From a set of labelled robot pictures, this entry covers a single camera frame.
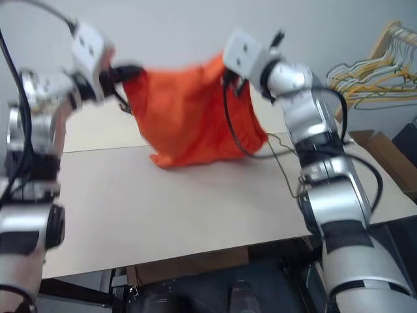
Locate dark rounded shape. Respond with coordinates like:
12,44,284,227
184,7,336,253
229,278,262,313

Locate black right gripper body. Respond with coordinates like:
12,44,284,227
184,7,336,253
222,69,248,98

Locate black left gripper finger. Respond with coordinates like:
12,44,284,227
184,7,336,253
116,63,146,74
116,72,145,83

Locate cardboard box with open flaps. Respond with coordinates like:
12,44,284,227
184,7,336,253
349,129,417,205

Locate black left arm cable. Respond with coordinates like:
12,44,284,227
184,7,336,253
0,0,78,209

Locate orange shorts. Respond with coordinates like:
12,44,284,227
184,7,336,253
122,52,269,169

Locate black metal table frame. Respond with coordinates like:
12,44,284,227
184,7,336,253
38,266,132,309

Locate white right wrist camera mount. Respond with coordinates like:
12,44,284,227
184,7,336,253
223,30,281,84

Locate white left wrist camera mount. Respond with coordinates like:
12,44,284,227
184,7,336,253
69,21,117,102

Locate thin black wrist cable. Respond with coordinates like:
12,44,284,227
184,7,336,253
222,76,299,160

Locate white wire hanger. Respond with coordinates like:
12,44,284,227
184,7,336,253
386,28,417,76

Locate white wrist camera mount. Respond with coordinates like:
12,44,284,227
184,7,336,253
223,30,281,84
69,21,117,102

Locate yellow wire hanger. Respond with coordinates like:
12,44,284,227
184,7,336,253
326,59,417,99

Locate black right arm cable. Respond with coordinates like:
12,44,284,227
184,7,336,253
311,85,384,226

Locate black case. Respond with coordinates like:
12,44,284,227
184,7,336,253
392,121,417,155

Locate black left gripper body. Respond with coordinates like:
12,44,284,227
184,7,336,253
97,66,125,99

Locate wooden hanger rack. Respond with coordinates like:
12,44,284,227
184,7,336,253
334,20,412,122

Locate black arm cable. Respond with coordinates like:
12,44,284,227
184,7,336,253
311,85,384,226
0,0,78,209

